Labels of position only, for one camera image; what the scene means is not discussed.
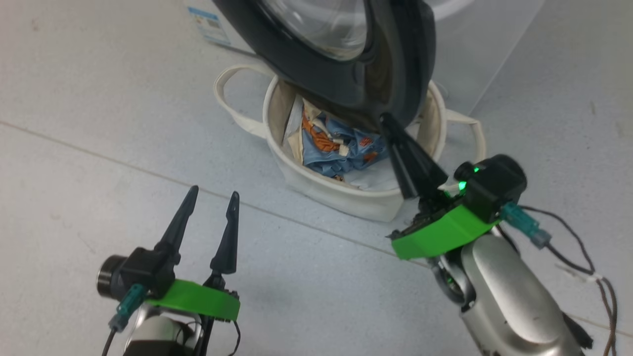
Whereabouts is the white washing machine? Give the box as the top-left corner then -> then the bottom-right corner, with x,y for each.
182,0 -> 545,115

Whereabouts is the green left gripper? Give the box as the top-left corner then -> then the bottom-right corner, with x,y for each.
145,185 -> 242,322

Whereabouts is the dark glass washing machine door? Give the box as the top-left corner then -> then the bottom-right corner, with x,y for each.
212,0 -> 437,134

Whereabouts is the left cable with teal connector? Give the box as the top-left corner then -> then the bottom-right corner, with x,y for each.
101,284 -> 148,356

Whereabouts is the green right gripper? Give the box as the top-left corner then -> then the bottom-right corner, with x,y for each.
380,112 -> 501,261

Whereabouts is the thin black left gripper cable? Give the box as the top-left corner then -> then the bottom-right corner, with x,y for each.
224,320 -> 242,356

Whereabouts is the beige fabric laundry basket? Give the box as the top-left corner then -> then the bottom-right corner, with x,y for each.
213,64 -> 487,223

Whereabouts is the blue energy label sticker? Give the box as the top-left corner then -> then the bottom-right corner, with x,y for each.
185,5 -> 233,48

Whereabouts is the white cloth basket liner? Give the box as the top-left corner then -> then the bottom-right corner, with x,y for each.
284,94 -> 405,192

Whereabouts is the cable with teal connector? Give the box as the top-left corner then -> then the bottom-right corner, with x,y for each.
101,284 -> 148,356
500,202 -> 620,356

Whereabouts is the right cable with teal connector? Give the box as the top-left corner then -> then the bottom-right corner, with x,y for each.
500,202 -> 620,356

